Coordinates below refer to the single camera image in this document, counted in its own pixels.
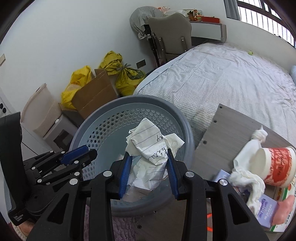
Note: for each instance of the yellow bag right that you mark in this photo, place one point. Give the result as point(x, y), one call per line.
point(128, 79)

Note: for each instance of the purple fuzzy clothing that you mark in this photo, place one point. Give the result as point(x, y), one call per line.
point(123, 227)

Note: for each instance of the white tissue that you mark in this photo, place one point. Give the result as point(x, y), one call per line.
point(245, 179)
point(242, 160)

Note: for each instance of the white wall desk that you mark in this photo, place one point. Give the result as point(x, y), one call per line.
point(212, 31)

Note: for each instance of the grey garment on chair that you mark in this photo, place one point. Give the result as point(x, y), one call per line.
point(140, 17)

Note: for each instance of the beige plastic bin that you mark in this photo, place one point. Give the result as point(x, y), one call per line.
point(41, 111)

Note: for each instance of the pink pig toy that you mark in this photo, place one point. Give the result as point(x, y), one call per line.
point(283, 210)

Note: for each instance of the orange plastic tool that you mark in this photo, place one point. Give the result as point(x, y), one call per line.
point(209, 228)

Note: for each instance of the grey padded chair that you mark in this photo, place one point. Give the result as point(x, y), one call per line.
point(169, 36)

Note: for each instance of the yellow bag middle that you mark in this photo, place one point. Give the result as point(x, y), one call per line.
point(111, 63)

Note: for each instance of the yellow bag left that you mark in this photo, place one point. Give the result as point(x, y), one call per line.
point(79, 79)

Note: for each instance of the red white paper cup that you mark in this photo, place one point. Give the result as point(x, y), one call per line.
point(276, 166)

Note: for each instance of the brown cardboard box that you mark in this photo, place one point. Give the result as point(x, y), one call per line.
point(98, 92)

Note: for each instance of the white tissue under cup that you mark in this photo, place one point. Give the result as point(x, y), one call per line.
point(242, 160)

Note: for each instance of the bed with checked sheet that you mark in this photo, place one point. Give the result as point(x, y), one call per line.
point(208, 75)

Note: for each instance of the red box on desk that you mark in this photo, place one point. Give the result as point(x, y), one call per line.
point(210, 19)

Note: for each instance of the yellow bag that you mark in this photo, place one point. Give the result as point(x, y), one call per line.
point(111, 63)
point(128, 79)
point(79, 79)

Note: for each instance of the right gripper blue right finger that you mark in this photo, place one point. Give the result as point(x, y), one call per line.
point(172, 174)

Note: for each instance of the black wall socket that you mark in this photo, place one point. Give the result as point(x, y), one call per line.
point(141, 63)

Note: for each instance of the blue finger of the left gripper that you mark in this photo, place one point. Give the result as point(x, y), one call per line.
point(82, 161)
point(71, 156)

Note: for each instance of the lined paper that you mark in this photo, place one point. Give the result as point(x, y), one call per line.
point(148, 143)

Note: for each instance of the purple Zootopia toothpaste box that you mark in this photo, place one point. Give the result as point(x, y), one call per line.
point(268, 206)

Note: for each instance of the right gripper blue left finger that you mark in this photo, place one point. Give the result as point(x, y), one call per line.
point(125, 168)

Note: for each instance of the grey perforated plastic basket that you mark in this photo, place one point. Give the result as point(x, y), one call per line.
point(106, 129)

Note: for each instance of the green white medicine box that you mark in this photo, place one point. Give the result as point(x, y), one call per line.
point(280, 195)

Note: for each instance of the light blue pillow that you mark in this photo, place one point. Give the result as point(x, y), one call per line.
point(293, 73)

